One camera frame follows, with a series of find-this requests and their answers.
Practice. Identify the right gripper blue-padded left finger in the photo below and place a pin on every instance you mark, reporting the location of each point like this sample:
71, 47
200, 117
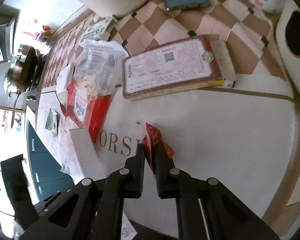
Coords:
93, 209

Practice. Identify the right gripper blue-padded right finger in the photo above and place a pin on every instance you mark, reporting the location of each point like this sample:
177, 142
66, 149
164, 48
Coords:
206, 209

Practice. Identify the small red wrapper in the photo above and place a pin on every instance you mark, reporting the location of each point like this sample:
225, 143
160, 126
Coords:
150, 141

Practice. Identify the green white medicine box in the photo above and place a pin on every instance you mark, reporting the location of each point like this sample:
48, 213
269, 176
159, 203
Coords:
99, 30

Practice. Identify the blue kitchen cabinets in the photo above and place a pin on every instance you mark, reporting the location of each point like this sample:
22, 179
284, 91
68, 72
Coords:
46, 172

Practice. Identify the long white pink box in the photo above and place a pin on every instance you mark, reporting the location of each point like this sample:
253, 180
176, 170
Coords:
86, 156

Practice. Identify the green white sachet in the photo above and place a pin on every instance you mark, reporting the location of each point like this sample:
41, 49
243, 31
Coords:
65, 167

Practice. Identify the small white green packet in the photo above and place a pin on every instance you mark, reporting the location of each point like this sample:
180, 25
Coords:
52, 122

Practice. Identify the red clear snack bag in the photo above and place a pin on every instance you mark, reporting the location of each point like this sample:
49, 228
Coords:
96, 74

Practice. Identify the white paper tissue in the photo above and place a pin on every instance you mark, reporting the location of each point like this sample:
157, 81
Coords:
63, 81

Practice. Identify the checkered beige table mat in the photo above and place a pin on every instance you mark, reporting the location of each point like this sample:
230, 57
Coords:
247, 136

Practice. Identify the red gold flat box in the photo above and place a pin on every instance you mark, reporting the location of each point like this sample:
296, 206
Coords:
187, 64

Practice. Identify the black frying pan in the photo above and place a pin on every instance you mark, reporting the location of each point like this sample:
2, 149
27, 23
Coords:
26, 76

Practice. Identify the stainless steel pot with lid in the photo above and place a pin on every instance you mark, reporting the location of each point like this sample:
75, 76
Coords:
10, 81

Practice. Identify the white electric kettle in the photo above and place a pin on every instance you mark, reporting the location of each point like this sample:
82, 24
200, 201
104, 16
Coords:
288, 40

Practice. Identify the black range hood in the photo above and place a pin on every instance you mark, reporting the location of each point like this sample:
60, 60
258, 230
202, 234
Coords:
6, 41

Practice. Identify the colourful wall stickers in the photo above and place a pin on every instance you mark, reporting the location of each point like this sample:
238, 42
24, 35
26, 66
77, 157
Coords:
32, 33

